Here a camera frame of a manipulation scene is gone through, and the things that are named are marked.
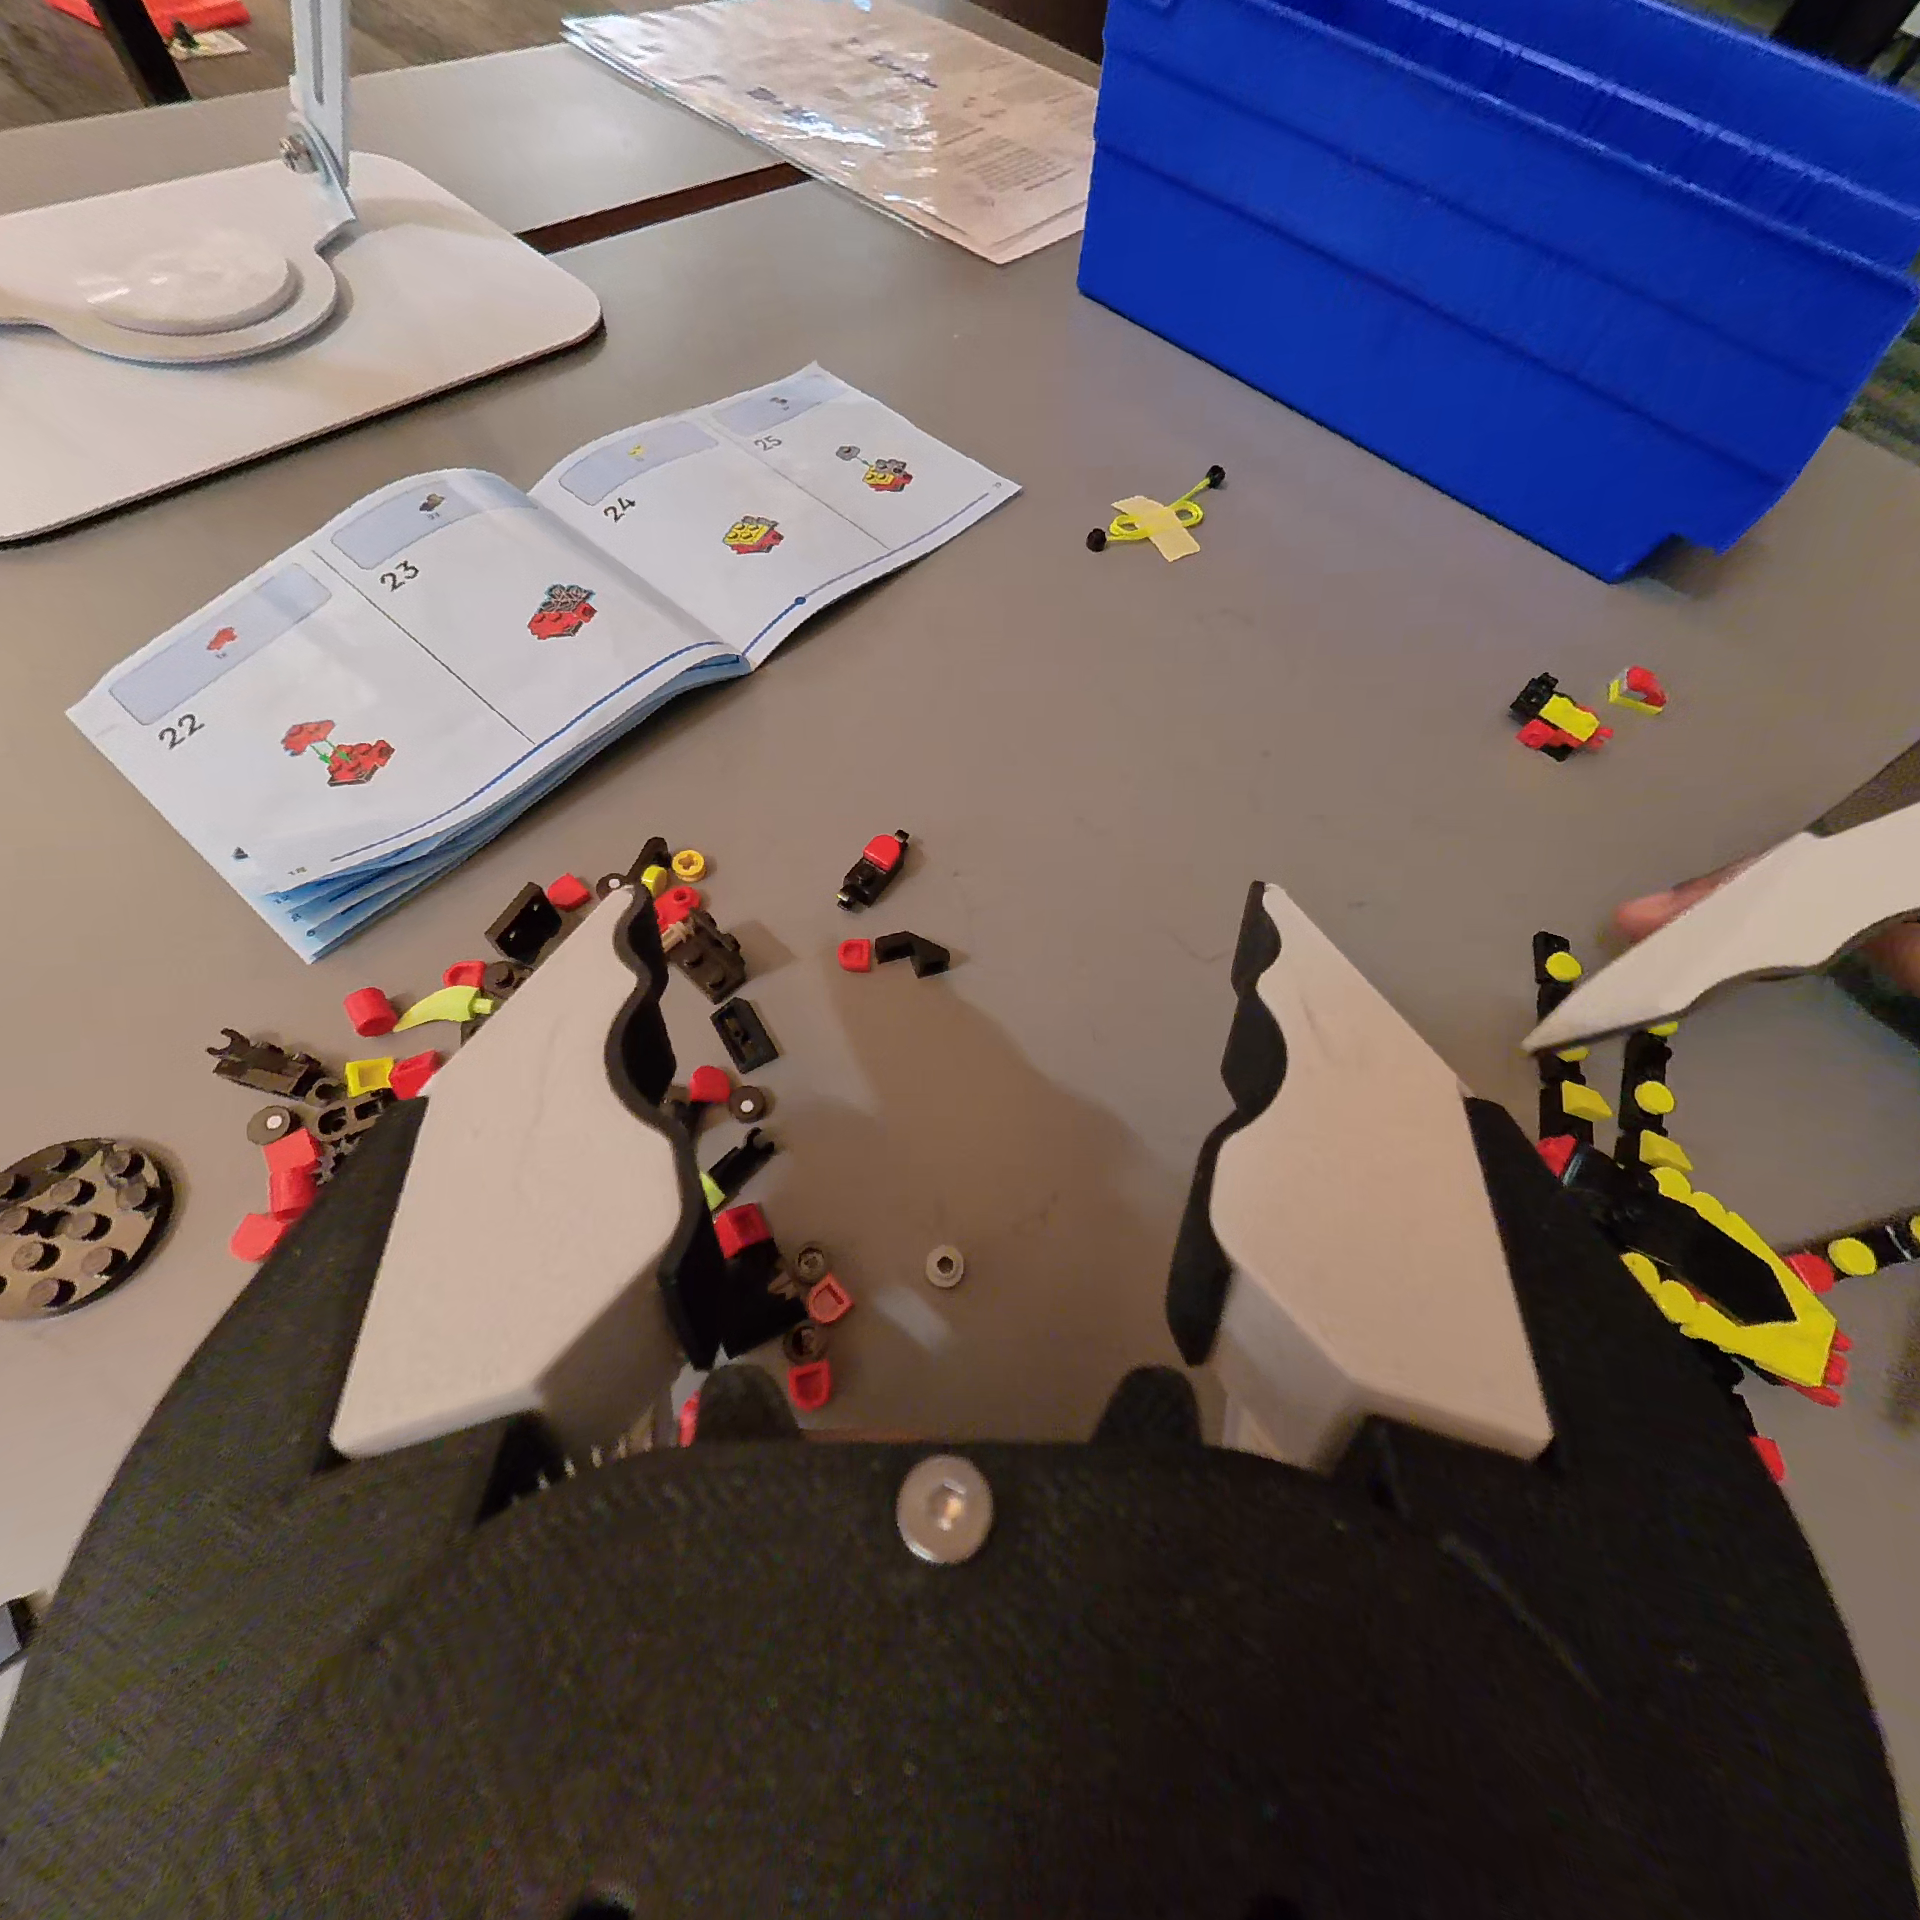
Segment black yellow red lego assembly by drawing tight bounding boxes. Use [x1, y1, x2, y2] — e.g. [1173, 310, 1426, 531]
[1506, 673, 1617, 764]

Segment black round lego plate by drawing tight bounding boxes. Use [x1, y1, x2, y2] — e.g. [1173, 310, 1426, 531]
[0, 1137, 177, 1322]

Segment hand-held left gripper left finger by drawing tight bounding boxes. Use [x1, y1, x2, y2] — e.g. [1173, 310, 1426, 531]
[327, 883, 734, 1466]

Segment clear plastic document sleeve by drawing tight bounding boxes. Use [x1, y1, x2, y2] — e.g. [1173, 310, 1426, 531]
[563, 0, 1104, 267]

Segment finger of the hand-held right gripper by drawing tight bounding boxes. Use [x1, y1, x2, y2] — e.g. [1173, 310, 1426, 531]
[1520, 803, 1920, 1057]

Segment blue plastic bin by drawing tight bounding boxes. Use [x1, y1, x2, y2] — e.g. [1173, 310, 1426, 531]
[1077, 0, 1920, 588]

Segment lego instruction booklet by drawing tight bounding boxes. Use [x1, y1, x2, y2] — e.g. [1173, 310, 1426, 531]
[65, 360, 1025, 964]

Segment neon yellow elastic cord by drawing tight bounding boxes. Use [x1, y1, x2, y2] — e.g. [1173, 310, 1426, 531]
[1086, 465, 1231, 553]

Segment pile of lego pieces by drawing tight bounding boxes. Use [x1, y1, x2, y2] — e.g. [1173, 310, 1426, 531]
[208, 836, 858, 1443]

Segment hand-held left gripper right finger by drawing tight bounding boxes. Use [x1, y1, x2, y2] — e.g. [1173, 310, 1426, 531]
[1163, 881, 1557, 1474]

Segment yellow black lego spider model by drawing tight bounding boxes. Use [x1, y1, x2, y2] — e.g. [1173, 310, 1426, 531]
[1527, 930, 1920, 1488]

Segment white document stand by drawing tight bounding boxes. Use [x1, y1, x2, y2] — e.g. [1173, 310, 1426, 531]
[0, 0, 606, 544]

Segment person's right hand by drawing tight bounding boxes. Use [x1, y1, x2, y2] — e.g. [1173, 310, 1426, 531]
[1614, 865, 1769, 942]

